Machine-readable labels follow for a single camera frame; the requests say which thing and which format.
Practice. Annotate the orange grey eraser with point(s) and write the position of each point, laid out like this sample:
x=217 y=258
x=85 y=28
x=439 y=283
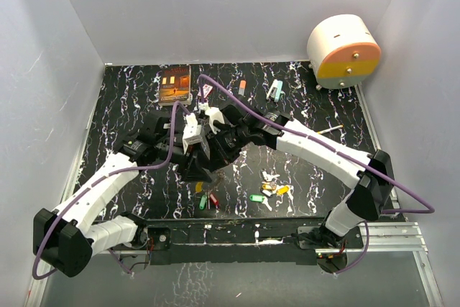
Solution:
x=242 y=87

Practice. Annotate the white blue stapler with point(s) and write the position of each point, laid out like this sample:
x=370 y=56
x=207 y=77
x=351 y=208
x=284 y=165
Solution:
x=275 y=91

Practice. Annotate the green tag key on ring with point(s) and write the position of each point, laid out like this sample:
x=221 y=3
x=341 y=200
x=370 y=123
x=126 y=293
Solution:
x=203 y=202

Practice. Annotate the white round drawer cabinet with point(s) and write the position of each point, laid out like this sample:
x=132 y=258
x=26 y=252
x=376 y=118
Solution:
x=342 y=52

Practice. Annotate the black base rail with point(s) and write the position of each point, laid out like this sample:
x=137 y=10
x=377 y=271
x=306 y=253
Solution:
x=279 y=239

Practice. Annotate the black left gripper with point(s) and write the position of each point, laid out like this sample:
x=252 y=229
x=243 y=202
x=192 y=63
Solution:
x=197 y=166

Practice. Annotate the green key tag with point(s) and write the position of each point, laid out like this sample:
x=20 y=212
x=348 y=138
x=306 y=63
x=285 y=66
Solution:
x=257 y=198

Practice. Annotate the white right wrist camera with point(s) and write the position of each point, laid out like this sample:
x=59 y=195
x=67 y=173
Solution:
x=214 y=115

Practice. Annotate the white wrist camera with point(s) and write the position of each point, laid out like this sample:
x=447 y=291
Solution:
x=214 y=115
x=192 y=132

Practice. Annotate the aluminium frame rail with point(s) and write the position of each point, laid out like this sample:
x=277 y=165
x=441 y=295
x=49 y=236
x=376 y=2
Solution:
x=380 y=236

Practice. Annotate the red tag key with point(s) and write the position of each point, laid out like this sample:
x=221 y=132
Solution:
x=214 y=200

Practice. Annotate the large keyring with yellow handle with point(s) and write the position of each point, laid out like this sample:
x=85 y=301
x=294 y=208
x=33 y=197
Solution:
x=216 y=179

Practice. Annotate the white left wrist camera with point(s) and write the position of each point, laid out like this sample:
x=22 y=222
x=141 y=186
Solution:
x=192 y=132

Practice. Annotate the paperback book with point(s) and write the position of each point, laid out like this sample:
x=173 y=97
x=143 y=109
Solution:
x=175 y=86

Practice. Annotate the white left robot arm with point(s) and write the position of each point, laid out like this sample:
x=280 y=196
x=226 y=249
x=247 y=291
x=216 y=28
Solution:
x=84 y=206

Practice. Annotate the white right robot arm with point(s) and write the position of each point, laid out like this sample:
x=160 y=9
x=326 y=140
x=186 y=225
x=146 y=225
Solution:
x=367 y=175

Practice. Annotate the yellow white pen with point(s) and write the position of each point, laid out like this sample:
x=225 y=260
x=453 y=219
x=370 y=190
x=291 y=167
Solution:
x=331 y=129

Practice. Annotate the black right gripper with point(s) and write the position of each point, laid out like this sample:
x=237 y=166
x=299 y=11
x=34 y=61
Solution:
x=219 y=155

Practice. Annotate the small red white box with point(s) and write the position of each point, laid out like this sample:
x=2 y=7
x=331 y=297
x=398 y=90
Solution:
x=204 y=91

